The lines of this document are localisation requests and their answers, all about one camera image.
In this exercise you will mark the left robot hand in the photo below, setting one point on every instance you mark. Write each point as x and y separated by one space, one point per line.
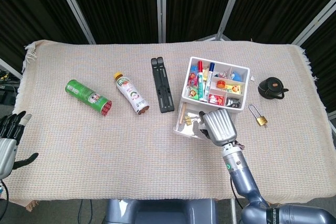
5 153

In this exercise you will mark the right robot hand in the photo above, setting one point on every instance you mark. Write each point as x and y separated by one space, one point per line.
220 127

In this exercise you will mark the clear plastic drawer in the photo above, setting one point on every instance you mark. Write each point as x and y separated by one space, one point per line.
183 128

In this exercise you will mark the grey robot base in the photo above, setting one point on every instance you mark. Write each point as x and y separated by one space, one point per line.
157 212

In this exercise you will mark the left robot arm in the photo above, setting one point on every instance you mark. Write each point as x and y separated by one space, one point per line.
1 187

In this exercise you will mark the red white candy packet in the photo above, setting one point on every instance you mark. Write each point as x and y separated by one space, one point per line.
217 99

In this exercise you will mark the black white wrapped item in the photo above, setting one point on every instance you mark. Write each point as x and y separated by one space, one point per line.
233 102

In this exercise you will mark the gold binder clip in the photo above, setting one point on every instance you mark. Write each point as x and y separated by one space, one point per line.
190 121
186 119

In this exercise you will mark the wooden stick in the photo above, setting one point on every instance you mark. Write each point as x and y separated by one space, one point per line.
183 113

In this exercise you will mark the yellow snack packet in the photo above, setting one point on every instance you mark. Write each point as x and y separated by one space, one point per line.
234 88

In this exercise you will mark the brass padlock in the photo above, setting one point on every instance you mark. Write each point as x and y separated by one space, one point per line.
261 121

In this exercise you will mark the orange round item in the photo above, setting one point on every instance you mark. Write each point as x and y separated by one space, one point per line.
221 84

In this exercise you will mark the green yellow candy packet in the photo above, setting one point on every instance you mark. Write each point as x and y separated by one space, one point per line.
193 92

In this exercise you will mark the blue capped white marker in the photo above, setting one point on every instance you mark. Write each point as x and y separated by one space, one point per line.
209 79

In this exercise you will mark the blue plastic item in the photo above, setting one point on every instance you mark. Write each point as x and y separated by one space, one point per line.
237 75

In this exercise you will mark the red cartoon snack packet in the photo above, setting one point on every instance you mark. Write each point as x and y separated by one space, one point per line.
193 78

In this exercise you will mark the black folding laptop stand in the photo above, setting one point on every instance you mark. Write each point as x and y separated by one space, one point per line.
162 87

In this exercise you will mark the white table leg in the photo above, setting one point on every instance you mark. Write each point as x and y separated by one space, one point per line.
232 208

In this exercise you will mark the beige woven tablecloth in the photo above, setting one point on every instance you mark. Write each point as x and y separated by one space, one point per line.
131 155

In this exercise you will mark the white drink bottle yellow cap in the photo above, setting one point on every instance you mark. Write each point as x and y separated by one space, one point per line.
131 94

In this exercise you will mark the green chips can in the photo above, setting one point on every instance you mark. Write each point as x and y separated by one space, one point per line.
86 95

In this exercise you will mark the dark folding screen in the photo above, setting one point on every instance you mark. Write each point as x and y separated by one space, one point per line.
118 6

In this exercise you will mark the white drawer organizer box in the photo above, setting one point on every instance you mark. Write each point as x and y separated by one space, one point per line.
221 63

